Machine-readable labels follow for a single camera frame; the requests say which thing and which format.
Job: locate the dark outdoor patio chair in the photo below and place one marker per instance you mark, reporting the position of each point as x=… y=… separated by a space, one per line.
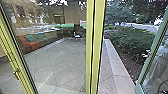
x=77 y=33

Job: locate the red green outdoor bench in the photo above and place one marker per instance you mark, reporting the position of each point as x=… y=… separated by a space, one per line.
x=36 y=40

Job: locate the green hedge shrubs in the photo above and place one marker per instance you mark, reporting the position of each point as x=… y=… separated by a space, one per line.
x=133 y=40

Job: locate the green glass door frame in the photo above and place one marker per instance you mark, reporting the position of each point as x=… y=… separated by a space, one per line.
x=93 y=43

